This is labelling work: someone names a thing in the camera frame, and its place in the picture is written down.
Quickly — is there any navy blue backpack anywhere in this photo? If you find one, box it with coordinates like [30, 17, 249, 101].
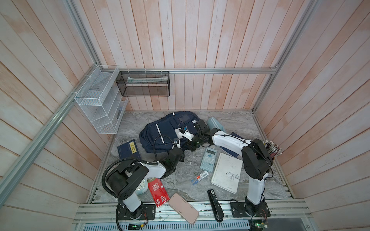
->
[139, 111, 200, 153]

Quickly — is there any blue book with yellow label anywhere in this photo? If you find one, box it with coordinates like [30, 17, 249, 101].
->
[214, 133, 249, 157]

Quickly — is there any white Crusoe book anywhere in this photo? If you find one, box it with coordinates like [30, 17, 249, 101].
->
[211, 153, 243, 194]

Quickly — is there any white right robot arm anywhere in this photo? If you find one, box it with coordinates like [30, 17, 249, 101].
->
[177, 120, 275, 207]

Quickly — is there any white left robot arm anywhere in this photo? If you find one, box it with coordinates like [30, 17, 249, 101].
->
[102, 147, 184, 213]

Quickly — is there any light blue pencil pouch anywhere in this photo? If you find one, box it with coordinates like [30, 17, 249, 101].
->
[207, 117, 226, 133]

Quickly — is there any light blue calculator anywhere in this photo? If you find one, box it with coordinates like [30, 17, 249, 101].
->
[200, 148, 217, 172]

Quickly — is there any red booklet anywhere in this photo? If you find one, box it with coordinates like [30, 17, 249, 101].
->
[148, 178, 170, 208]

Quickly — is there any mint green alarm clock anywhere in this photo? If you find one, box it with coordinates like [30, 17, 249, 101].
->
[135, 179, 148, 195]

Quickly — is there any pink pencil case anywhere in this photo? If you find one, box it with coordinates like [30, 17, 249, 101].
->
[169, 193, 199, 225]

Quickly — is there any red pencil holder with pencils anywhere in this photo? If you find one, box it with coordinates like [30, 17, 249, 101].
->
[264, 140, 282, 158]

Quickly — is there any black stapler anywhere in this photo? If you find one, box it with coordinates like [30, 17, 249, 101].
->
[207, 189, 224, 223]

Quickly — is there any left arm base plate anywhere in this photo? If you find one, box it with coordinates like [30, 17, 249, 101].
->
[116, 204, 157, 221]

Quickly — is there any black mesh wall basket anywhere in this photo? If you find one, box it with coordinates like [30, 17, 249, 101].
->
[116, 71, 171, 97]

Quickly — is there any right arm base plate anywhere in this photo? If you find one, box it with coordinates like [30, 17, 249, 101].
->
[229, 199, 271, 218]

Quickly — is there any white wire mesh shelf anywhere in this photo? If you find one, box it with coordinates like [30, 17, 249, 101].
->
[75, 65, 128, 134]

